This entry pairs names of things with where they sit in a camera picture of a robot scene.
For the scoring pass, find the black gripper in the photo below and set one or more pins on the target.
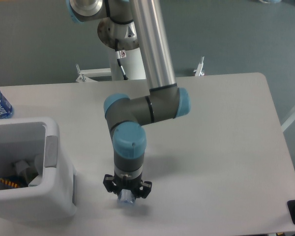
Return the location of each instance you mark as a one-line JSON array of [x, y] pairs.
[[115, 184]]

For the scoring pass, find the crushed clear plastic bottle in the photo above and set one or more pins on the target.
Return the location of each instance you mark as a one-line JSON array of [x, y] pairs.
[[126, 197]]

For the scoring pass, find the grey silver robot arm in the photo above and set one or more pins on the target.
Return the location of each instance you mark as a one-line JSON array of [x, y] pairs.
[[126, 25]]

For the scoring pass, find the white plastic trash can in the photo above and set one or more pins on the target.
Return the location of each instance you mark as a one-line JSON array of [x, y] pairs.
[[54, 198]]

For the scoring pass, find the trash inside the can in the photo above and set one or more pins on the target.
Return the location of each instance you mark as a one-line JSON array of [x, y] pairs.
[[27, 173]]

